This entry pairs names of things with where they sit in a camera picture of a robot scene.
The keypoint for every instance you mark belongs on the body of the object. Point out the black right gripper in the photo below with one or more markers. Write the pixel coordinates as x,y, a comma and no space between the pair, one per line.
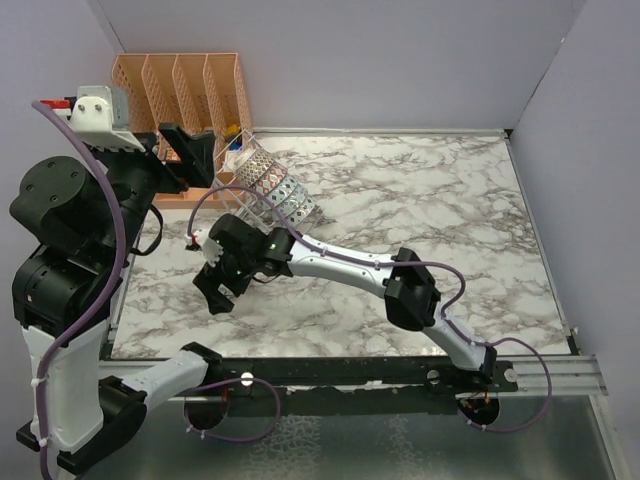
209,281

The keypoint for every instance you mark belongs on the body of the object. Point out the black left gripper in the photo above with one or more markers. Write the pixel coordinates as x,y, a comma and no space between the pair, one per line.
182,174

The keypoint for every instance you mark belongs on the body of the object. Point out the brown checker patterned bowl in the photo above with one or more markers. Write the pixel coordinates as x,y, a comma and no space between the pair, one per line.
251,165

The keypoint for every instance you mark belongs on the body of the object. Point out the red patterned bowl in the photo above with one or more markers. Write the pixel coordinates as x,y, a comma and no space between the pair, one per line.
272,177

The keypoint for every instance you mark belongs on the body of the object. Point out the blue triangle patterned bowl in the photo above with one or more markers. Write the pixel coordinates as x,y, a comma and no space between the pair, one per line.
282,190

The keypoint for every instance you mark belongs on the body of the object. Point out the blue floral patterned bowl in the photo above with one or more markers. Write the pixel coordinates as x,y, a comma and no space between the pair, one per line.
288,196

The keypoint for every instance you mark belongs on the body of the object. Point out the white petal patterned bowl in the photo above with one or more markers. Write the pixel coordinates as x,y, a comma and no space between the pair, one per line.
292,202

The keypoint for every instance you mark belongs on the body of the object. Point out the white diamond patterned bowl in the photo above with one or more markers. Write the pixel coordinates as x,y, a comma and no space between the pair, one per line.
303,211

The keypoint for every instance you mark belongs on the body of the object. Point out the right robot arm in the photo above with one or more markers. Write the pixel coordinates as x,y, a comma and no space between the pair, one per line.
407,288

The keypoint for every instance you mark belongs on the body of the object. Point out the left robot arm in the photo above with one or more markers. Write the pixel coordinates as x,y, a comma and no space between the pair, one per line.
62,294

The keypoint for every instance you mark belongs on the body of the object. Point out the yellow black sponge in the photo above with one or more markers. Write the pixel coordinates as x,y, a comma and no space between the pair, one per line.
232,132

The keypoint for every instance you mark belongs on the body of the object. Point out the orange plastic file organizer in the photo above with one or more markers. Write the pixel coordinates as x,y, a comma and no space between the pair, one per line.
198,91

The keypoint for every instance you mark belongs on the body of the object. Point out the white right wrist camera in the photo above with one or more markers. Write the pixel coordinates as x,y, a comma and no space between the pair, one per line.
199,240

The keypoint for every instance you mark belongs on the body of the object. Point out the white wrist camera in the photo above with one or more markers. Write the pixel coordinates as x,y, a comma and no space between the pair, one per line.
199,240
99,116

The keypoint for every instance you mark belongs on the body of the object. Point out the white wire dish rack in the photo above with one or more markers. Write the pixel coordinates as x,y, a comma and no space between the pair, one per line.
247,203

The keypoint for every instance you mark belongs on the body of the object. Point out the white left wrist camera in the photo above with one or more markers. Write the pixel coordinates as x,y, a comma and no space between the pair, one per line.
99,116

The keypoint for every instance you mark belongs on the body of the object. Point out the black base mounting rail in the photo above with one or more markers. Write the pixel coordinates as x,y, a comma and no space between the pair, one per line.
332,386

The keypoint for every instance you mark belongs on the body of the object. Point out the aluminium side rail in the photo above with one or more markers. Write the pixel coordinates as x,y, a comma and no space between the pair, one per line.
571,375

